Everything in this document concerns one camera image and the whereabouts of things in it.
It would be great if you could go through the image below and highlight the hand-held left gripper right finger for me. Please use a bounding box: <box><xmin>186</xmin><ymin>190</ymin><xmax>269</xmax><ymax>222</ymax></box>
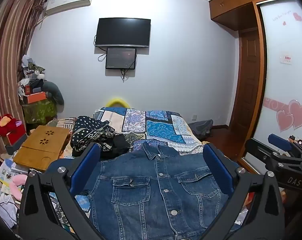
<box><xmin>202</xmin><ymin>143</ymin><xmax>285</xmax><ymax>240</ymax></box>

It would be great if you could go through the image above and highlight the red plush flower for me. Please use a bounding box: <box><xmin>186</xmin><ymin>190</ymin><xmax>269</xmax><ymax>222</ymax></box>
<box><xmin>0</xmin><ymin>113</ymin><xmax>26</xmax><ymax>136</ymax></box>

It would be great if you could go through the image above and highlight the orange box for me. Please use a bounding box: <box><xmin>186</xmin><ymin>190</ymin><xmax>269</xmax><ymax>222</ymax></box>
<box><xmin>26</xmin><ymin>91</ymin><xmax>47</xmax><ymax>104</ymax></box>

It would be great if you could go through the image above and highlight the grey bag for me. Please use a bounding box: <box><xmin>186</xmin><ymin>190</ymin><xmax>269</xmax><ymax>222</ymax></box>
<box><xmin>188</xmin><ymin>120</ymin><xmax>214</xmax><ymax>141</ymax></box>

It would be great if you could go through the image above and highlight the white air conditioner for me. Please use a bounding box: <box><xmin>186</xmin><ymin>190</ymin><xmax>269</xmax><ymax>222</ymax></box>
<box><xmin>44</xmin><ymin>0</ymin><xmax>94</xmax><ymax>15</ymax></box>

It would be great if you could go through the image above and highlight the white cloth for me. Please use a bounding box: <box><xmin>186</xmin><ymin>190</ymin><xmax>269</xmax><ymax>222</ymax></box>
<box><xmin>0</xmin><ymin>187</ymin><xmax>19</xmax><ymax>228</ymax></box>

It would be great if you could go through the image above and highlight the blue denim jacket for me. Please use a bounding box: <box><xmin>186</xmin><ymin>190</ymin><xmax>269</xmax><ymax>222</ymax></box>
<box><xmin>74</xmin><ymin>140</ymin><xmax>241</xmax><ymax>240</ymax></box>

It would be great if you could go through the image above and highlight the blue patchwork blanket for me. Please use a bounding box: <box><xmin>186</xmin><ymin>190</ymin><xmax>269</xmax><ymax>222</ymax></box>
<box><xmin>47</xmin><ymin>106</ymin><xmax>214</xmax><ymax>232</ymax></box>

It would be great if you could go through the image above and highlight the pile of papers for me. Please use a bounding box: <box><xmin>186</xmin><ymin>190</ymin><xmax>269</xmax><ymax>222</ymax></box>
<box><xmin>0</xmin><ymin>158</ymin><xmax>19</xmax><ymax>188</ymax></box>

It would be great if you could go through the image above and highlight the black television cable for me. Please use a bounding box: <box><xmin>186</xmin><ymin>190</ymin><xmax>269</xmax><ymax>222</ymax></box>
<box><xmin>93</xmin><ymin>34</ymin><xmax>108</xmax><ymax>62</ymax></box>

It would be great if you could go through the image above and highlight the wooden overhead cabinet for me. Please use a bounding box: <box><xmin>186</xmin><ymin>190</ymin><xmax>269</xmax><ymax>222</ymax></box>
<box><xmin>209</xmin><ymin>0</ymin><xmax>293</xmax><ymax>31</ymax></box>

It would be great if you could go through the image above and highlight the yellow ring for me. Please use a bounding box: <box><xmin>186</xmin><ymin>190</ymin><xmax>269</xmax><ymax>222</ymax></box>
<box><xmin>105</xmin><ymin>97</ymin><xmax>131</xmax><ymax>109</ymax></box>

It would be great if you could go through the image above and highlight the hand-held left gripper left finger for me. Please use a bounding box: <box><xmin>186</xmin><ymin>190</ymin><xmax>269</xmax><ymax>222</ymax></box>
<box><xmin>17</xmin><ymin>142</ymin><xmax>109</xmax><ymax>240</ymax></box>

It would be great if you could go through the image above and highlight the wooden door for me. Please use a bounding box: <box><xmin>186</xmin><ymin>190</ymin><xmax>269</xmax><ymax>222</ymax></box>
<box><xmin>228</xmin><ymin>28</ymin><xmax>263</xmax><ymax>133</ymax></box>

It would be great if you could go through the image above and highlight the small black wall monitor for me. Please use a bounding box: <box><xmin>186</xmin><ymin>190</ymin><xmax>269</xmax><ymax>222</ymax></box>
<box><xmin>105</xmin><ymin>47</ymin><xmax>137</xmax><ymax>70</ymax></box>

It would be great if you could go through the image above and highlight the black cloth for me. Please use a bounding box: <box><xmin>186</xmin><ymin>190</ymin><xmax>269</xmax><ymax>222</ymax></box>
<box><xmin>99</xmin><ymin>134</ymin><xmax>134</xmax><ymax>159</ymax></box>

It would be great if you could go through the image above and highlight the sliding door with pink hearts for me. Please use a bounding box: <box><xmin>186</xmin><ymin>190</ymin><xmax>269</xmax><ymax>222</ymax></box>
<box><xmin>255</xmin><ymin>0</ymin><xmax>302</xmax><ymax>177</ymax></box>

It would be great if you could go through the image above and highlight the brown striped curtain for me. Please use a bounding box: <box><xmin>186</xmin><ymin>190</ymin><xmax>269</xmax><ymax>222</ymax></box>
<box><xmin>0</xmin><ymin>0</ymin><xmax>47</xmax><ymax>157</ymax></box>

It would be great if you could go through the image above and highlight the pile of clutter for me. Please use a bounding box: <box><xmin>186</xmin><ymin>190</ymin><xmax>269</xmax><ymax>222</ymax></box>
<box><xmin>17</xmin><ymin>54</ymin><xmax>65</xmax><ymax>125</ymax></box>

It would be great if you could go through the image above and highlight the white door label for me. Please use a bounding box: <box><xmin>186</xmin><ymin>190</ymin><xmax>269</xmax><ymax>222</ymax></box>
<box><xmin>279</xmin><ymin>52</ymin><xmax>293</xmax><ymax>66</ymax></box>

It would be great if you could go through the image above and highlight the wooden lap desk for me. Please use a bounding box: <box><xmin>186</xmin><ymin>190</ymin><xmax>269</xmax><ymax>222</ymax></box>
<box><xmin>13</xmin><ymin>125</ymin><xmax>70</xmax><ymax>173</ymax></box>

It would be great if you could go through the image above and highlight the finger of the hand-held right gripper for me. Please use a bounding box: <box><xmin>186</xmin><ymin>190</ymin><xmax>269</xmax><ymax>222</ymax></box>
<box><xmin>244</xmin><ymin>138</ymin><xmax>302</xmax><ymax>178</ymax></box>
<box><xmin>267</xmin><ymin>133</ymin><xmax>302</xmax><ymax>159</ymax></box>

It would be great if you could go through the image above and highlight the wall-mounted black television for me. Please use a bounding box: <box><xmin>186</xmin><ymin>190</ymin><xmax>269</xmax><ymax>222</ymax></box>
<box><xmin>95</xmin><ymin>18</ymin><xmax>152</xmax><ymax>48</ymax></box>

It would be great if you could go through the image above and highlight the black white dotted garment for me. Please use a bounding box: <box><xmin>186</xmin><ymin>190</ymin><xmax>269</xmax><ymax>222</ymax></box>
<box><xmin>70</xmin><ymin>116</ymin><xmax>134</xmax><ymax>158</ymax></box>

